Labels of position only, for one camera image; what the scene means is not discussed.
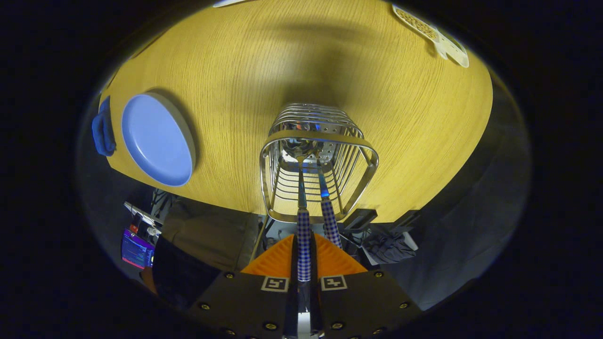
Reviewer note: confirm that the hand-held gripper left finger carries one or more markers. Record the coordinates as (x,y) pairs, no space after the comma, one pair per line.
(294,263)

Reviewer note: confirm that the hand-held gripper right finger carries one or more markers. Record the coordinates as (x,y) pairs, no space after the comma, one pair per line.
(314,263)

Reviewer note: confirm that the black flat object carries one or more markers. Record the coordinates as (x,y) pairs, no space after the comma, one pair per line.
(360,219)

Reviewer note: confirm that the dark crumpled cloth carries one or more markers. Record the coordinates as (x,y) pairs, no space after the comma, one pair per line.
(388,247)

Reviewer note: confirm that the open laptop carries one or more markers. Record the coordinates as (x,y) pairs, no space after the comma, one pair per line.
(137,249)

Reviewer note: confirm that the blue round plate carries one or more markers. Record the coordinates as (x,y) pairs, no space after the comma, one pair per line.
(158,139)

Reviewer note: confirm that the blue folded cloth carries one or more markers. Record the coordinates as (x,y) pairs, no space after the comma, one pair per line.
(102,132)

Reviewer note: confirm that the white divided seasoning tray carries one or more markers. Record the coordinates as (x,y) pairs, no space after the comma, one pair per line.
(424,28)

